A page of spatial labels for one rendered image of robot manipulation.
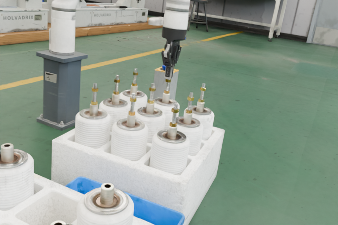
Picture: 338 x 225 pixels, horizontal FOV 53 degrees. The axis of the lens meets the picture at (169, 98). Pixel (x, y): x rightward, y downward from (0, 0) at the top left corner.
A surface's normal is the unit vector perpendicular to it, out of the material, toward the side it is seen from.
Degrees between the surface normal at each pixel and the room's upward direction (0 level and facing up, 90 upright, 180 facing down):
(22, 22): 90
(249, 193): 0
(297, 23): 90
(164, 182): 90
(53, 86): 88
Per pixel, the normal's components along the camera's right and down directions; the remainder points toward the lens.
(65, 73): 0.29, 0.35
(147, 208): -0.39, 0.22
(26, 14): 0.88, 0.25
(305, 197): 0.12, -0.94
